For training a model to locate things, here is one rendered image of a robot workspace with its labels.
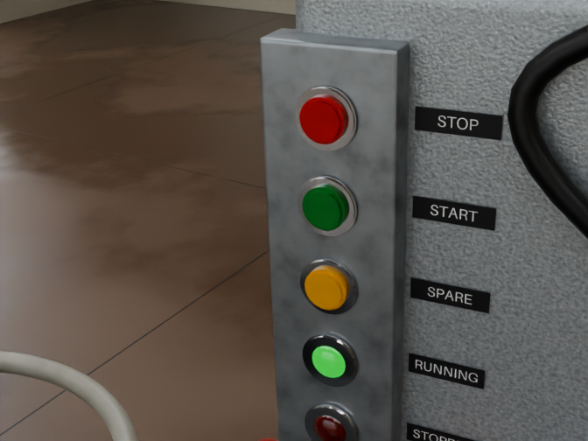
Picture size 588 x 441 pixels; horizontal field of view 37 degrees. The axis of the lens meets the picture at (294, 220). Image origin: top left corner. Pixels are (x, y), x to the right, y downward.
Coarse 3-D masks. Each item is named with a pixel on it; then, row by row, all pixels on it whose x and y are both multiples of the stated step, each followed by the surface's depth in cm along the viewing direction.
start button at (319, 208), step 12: (312, 192) 49; (324, 192) 48; (336, 192) 48; (312, 204) 49; (324, 204) 49; (336, 204) 48; (312, 216) 49; (324, 216) 49; (336, 216) 49; (324, 228) 49
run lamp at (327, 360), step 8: (320, 352) 53; (328, 352) 53; (336, 352) 53; (312, 360) 54; (320, 360) 53; (328, 360) 53; (336, 360) 53; (344, 360) 53; (320, 368) 54; (328, 368) 53; (336, 368) 53; (344, 368) 53; (328, 376) 54; (336, 376) 54
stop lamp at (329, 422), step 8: (320, 416) 56; (328, 416) 55; (320, 424) 55; (328, 424) 55; (336, 424) 55; (320, 432) 56; (328, 432) 55; (336, 432) 55; (344, 432) 55; (328, 440) 56; (336, 440) 55; (344, 440) 55
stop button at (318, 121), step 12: (324, 96) 46; (312, 108) 47; (324, 108) 46; (336, 108) 46; (300, 120) 47; (312, 120) 47; (324, 120) 47; (336, 120) 46; (312, 132) 47; (324, 132) 47; (336, 132) 47
